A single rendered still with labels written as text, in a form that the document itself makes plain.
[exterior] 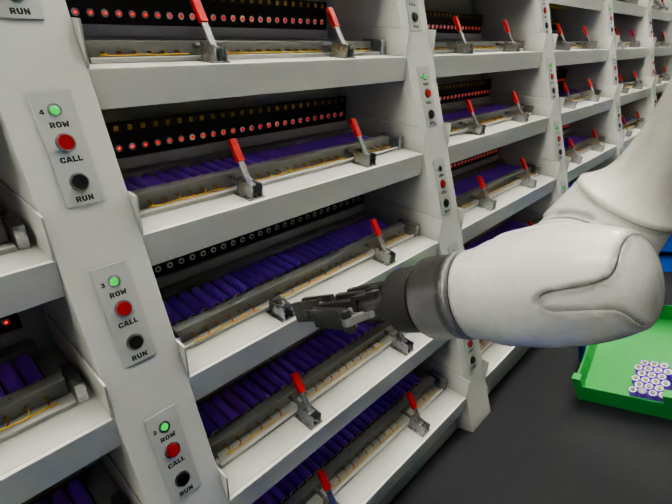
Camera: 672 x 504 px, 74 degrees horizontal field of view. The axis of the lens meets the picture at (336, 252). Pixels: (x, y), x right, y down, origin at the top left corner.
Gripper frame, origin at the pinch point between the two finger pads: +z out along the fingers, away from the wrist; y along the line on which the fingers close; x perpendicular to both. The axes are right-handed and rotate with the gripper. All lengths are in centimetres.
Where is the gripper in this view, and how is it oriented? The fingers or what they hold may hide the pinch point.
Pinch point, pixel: (315, 308)
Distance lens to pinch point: 65.3
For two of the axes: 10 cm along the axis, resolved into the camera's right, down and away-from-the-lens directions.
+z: -6.5, 1.5, 7.5
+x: -3.3, -9.4, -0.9
